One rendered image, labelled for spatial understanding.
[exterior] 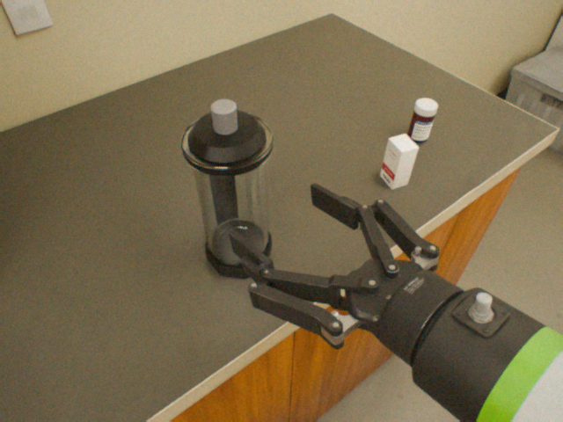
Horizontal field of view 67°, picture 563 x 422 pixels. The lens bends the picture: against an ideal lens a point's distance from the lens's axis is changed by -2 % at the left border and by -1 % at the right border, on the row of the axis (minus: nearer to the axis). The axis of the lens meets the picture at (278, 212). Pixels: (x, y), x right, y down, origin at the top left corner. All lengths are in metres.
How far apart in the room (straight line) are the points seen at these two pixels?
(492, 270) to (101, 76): 1.61
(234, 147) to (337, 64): 0.68
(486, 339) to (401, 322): 0.06
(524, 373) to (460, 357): 0.04
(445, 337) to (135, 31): 0.94
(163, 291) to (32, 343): 0.18
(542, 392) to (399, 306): 0.11
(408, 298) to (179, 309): 0.37
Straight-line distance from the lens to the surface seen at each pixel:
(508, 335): 0.33
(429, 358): 0.34
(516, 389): 0.32
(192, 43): 1.17
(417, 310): 0.35
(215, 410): 0.79
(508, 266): 2.05
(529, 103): 2.70
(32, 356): 0.68
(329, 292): 0.40
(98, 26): 1.06
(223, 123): 0.49
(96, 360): 0.64
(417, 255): 0.43
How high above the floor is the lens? 1.49
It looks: 48 degrees down
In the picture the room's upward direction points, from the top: straight up
